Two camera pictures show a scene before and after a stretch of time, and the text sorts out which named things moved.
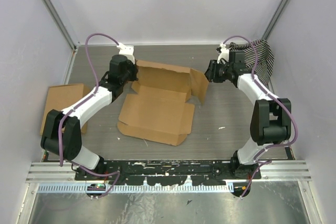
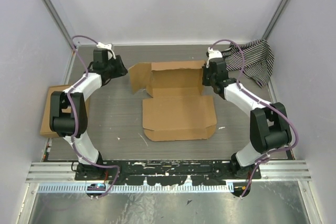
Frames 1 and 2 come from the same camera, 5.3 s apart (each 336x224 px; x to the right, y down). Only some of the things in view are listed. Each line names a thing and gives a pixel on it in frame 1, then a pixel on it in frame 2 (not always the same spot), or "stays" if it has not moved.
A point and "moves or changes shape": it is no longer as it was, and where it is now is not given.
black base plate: [172, 172] stays
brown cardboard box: [158, 108] moves or changes shape
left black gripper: [131, 64] -> [121, 69]
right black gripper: [211, 74] -> [205, 82]
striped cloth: [264, 58] stays
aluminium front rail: [275, 170] stays
